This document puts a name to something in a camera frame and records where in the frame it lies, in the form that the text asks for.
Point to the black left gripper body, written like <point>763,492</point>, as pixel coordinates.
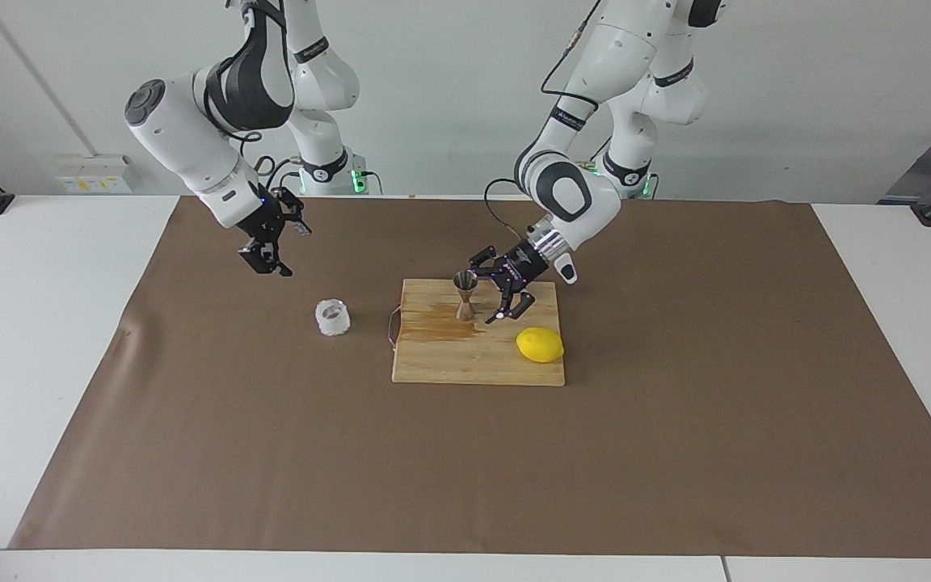
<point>520,263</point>

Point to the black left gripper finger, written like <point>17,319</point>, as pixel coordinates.
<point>518,303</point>
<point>486,260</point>

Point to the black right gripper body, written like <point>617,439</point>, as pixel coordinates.
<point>267,226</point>

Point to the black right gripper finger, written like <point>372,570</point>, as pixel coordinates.
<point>297,225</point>
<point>263,259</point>

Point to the steel double jigger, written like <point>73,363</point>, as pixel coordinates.
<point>465,311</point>

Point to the small clear glass cup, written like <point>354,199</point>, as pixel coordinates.
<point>333,319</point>

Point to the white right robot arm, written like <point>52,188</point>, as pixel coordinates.
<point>183,137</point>

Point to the yellow lemon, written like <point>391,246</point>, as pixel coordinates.
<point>540,345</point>

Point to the wooden cutting board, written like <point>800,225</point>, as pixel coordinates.
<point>473,364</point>

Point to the brown paper table mat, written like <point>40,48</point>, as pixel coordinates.
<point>271,444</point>

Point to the white wall socket box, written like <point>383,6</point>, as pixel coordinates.
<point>98,174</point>

